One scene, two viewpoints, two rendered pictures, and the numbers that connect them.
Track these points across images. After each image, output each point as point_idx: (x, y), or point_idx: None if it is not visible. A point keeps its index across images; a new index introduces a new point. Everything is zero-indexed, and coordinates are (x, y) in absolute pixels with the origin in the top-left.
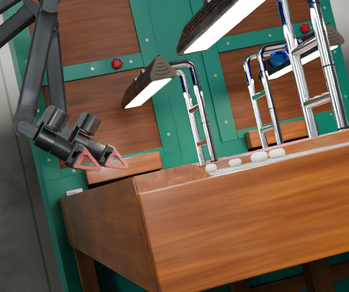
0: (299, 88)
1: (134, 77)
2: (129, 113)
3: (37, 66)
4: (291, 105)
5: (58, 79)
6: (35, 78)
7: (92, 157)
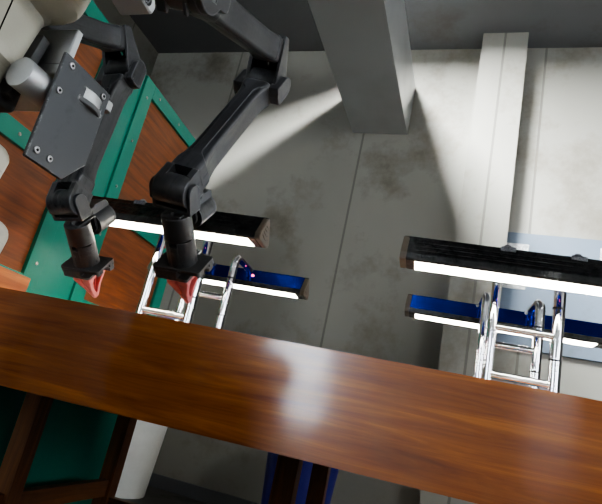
0: (491, 357)
1: (43, 178)
2: (16, 212)
3: (233, 138)
4: (123, 301)
5: (105, 140)
6: (225, 147)
7: (196, 282)
